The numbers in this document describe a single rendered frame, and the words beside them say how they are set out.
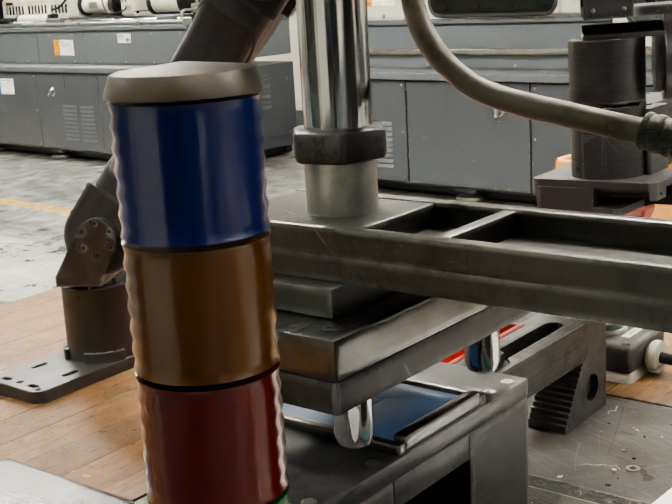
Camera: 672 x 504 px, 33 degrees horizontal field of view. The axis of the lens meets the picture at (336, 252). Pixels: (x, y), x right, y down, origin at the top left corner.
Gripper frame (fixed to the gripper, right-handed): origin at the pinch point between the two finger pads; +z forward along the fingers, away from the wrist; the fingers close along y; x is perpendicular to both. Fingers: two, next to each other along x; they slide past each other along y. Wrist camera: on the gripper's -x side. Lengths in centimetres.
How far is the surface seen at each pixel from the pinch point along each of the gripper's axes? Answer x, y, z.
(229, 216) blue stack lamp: 62, -19, -20
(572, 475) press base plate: 20.2, -6.5, 6.6
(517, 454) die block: 27.5, -6.9, 2.2
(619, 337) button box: 1.6, -1.3, 3.5
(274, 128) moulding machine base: -510, 491, 66
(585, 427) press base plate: 12.7, -3.7, 6.5
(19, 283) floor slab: -203, 372, 89
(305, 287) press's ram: 41.1, -3.6, -10.9
